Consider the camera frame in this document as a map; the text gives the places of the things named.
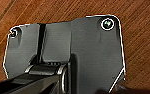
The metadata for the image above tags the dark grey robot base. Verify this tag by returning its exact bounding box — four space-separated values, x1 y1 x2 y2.
2 14 127 94

